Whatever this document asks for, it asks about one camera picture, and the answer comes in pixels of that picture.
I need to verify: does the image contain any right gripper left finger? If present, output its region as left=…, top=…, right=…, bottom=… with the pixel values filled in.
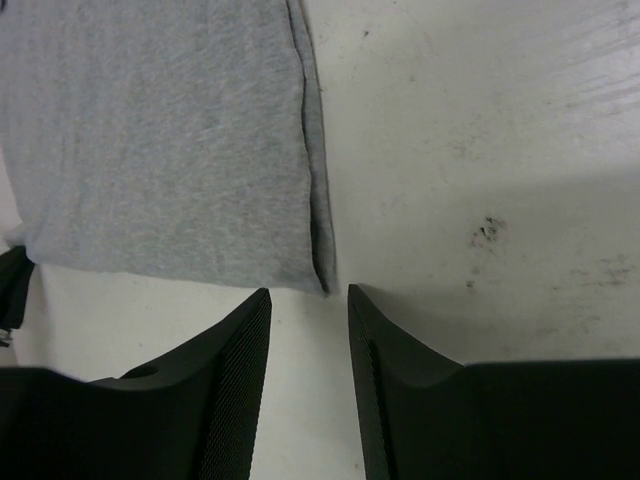
left=1, top=289, right=272, bottom=479

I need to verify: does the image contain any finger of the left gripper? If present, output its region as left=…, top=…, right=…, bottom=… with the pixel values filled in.
left=0, top=246, right=35, bottom=345

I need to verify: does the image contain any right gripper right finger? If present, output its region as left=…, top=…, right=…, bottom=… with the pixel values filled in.
left=348, top=285, right=639, bottom=479

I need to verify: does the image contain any grey tank top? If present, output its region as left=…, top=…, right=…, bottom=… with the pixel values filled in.
left=1, top=1, right=336, bottom=294

